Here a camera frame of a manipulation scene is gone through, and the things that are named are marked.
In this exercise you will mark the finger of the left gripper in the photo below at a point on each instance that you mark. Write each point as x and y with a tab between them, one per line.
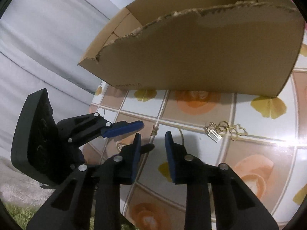
79	130
141	148

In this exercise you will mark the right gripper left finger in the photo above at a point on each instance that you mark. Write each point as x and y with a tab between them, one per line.
98	186

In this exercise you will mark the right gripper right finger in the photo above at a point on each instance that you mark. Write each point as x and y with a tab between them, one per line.
235	205

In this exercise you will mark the green shaggy rug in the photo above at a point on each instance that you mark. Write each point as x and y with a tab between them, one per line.
22	215

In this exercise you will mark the white curtain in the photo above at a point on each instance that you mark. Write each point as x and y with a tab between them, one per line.
42	42

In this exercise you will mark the brown cardboard box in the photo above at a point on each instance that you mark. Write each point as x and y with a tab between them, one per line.
231	46

